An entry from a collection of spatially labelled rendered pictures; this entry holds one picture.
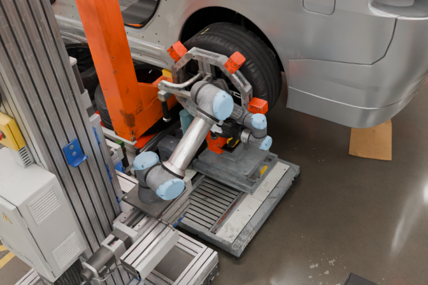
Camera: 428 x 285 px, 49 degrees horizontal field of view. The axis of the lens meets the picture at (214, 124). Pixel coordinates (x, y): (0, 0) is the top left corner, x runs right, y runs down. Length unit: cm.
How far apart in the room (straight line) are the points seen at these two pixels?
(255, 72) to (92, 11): 92
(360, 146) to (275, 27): 147
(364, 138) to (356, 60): 142
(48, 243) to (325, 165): 214
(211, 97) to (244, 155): 132
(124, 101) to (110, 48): 36
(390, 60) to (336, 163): 132
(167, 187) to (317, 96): 107
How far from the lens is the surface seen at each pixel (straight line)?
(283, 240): 307
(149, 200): 223
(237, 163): 321
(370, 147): 370
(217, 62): 258
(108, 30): 265
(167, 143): 317
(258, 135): 236
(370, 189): 341
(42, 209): 195
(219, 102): 197
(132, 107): 295
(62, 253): 214
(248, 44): 267
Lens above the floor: 247
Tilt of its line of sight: 39 degrees down
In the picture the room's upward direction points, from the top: 7 degrees counter-clockwise
